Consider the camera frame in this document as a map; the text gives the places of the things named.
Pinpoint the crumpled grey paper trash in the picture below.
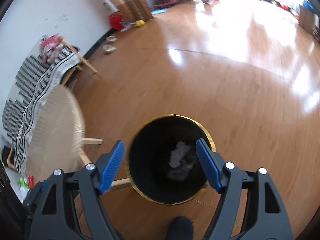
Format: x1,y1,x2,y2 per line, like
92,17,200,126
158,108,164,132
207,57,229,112
168,141,197,181

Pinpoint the black gold-rimmed trash bin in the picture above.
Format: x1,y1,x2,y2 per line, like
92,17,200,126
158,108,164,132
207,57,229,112
125,114,216,205

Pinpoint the black shoe toe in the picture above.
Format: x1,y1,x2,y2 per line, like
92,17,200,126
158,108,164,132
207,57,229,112
165,216,194,240

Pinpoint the black white patterned blanket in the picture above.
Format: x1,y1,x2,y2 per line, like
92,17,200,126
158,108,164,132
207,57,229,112
2,45,81,173

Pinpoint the wooden sofa bench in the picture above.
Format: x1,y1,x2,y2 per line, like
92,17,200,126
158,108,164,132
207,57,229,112
6,36,99,170

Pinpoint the pink plush doll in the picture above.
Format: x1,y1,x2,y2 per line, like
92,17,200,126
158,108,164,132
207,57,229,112
40,34,63,64

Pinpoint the beige slipper near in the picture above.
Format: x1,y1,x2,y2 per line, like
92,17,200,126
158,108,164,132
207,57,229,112
103,44,116,54

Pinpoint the beige slipper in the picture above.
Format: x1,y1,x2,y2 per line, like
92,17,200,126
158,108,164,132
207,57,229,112
103,44,116,54
105,35,118,43

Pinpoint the beige slipper far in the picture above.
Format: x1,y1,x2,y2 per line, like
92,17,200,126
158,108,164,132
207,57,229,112
105,35,118,43

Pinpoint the red bucket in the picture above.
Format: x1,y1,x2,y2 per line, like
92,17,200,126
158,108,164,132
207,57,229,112
108,11,124,30

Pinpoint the yellow toy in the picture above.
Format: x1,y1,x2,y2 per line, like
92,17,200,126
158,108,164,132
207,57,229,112
133,20,146,28

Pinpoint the cardboard box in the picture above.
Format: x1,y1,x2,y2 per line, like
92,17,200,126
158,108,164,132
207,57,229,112
298,5,316,34

